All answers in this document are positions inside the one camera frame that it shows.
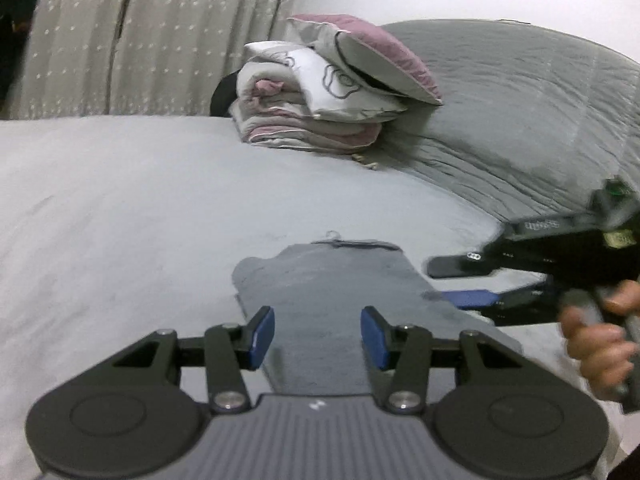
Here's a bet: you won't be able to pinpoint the grey knit sweater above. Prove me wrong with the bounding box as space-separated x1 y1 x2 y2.
232 241 523 396

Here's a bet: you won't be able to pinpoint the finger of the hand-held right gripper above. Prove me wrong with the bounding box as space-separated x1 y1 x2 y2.
426 251 501 280
440 285 563 327

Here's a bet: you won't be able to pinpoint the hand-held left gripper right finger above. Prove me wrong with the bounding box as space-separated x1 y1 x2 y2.
361 306 523 415

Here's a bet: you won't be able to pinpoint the grey quilted bedcover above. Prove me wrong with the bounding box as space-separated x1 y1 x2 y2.
372 19 640 231

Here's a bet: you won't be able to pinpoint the folded pink grey quilt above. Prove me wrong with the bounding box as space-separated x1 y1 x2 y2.
229 62 383 153

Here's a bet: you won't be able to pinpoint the person's right hand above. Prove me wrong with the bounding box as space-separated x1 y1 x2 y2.
557 280 640 403

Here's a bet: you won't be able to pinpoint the pink pillow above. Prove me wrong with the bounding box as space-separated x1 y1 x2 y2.
286 14 445 107

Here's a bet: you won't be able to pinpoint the black round object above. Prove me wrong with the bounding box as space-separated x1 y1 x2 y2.
210 71 243 118

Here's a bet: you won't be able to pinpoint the light grey bed sheet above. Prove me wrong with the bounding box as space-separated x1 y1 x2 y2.
0 115 640 480

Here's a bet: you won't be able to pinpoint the folded white pink quilt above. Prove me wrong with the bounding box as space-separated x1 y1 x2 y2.
244 41 408 123

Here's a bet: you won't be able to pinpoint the dark hanging clothes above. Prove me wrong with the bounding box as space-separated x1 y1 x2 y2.
0 0 40 106

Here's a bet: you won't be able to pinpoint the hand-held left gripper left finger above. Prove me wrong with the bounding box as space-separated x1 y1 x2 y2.
111 306 276 413

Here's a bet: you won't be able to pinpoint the grey star-print curtain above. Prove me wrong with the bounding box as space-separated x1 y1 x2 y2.
110 0 311 117
10 0 143 121

